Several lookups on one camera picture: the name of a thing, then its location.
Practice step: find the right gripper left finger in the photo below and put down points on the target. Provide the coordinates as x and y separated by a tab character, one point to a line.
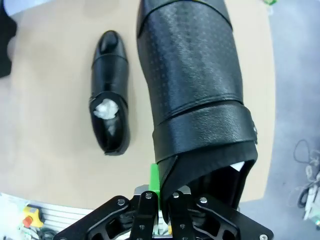
112	222

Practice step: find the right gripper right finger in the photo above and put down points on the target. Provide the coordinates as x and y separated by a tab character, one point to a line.
182	222

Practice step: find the black leather buckle shoe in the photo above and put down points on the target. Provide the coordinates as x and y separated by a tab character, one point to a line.
195	75
110	70

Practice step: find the person's left hand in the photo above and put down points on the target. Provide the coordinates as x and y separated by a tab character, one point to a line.
12	48

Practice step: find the white crumpled paper stuffing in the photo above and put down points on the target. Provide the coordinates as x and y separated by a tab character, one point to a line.
106	108
238	166

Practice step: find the yellow emergency stop box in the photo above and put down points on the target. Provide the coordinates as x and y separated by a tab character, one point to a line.
32	216

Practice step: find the grey aluminium base rail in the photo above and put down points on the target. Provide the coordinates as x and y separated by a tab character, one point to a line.
62	215

